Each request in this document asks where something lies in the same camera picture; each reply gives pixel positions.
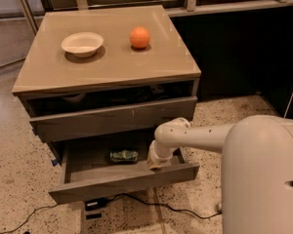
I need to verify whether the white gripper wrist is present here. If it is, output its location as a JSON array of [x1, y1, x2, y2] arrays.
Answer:
[[146, 140, 177, 170]]

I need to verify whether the grey drawer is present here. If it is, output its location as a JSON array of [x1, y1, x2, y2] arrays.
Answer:
[[49, 136, 199, 204], [29, 97, 197, 142]]

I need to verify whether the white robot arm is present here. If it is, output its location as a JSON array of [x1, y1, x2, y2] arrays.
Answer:
[[147, 115, 293, 234]]

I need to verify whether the grey drawer cabinet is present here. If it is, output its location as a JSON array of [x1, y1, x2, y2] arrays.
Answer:
[[11, 5, 202, 144]]

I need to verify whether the grey top drawer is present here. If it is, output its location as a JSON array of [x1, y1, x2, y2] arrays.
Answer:
[[29, 97, 197, 142]]

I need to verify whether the green soda can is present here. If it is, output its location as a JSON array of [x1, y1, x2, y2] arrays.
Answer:
[[110, 149, 138, 163]]

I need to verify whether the black power adapter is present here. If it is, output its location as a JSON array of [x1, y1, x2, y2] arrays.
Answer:
[[85, 198, 107, 212]]

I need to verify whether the black tape strip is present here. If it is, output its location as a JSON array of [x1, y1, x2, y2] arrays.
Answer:
[[86, 213, 102, 219]]

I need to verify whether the orange fruit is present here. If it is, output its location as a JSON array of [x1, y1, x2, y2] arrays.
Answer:
[[130, 27, 150, 49]]

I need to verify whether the white paper bowl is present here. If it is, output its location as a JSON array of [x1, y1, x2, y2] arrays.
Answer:
[[61, 32, 104, 58]]

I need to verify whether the black floor cable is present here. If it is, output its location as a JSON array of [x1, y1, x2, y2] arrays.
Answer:
[[0, 193, 223, 234]]

